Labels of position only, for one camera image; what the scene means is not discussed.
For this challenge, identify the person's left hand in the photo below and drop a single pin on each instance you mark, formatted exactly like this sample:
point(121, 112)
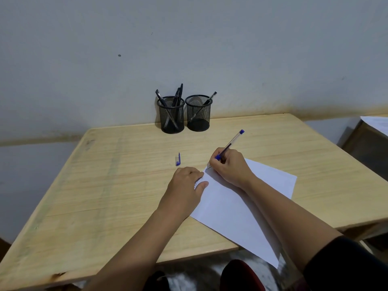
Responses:
point(183, 193)

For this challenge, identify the person's right hand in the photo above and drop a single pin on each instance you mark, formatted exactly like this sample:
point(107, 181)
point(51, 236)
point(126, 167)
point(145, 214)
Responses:
point(233, 169)

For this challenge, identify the clear blue gel pen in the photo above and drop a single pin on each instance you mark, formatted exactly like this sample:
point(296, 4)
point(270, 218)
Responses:
point(235, 137)

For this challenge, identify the blue pen cap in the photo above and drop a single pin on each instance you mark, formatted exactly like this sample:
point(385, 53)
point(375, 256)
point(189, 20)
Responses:
point(178, 160)

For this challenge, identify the white paper sheet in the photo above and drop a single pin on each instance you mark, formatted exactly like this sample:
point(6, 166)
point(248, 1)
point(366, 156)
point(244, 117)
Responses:
point(377, 122)
point(230, 215)

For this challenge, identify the black mesh pen cup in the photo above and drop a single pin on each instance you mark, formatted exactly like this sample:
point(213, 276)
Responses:
point(198, 125)
point(181, 121)

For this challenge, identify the clear pen with white label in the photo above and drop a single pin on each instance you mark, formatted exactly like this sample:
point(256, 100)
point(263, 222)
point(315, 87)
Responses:
point(212, 96)

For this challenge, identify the clear black gel pen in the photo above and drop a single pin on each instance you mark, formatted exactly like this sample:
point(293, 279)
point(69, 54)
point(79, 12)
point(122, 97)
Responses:
point(175, 95)
point(159, 95)

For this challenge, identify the matte black pen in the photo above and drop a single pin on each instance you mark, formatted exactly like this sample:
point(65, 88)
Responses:
point(181, 90)

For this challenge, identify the person's right forearm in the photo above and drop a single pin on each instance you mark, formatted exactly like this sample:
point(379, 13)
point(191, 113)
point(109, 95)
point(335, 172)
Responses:
point(291, 221)

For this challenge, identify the person's left forearm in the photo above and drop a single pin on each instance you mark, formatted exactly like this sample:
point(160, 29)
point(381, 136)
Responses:
point(136, 254)

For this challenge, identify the person's left red-trousered leg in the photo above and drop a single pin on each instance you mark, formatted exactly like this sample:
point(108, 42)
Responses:
point(156, 283)

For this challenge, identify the person's red-trousered leg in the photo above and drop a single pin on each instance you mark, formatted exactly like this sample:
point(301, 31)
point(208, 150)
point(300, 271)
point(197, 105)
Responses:
point(242, 277)
point(156, 283)

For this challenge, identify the person's right red-trousered leg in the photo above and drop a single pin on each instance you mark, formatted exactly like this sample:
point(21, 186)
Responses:
point(242, 277)

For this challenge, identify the person's right black sleeve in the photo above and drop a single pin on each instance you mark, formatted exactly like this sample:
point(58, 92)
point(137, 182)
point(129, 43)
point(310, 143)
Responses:
point(348, 266)

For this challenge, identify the brown wooden door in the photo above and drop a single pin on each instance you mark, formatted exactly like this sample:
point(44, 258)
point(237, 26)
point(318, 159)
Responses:
point(3, 248)

